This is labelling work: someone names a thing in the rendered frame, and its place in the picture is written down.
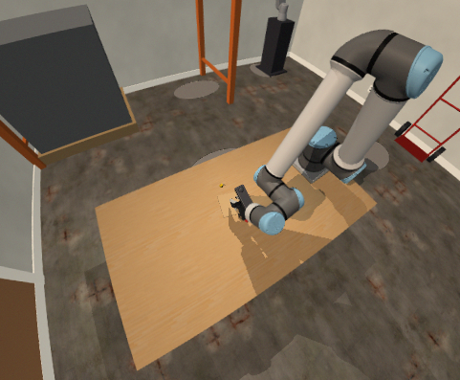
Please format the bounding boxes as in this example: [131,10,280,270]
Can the tan flat mat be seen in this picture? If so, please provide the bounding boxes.
[217,192,240,217]

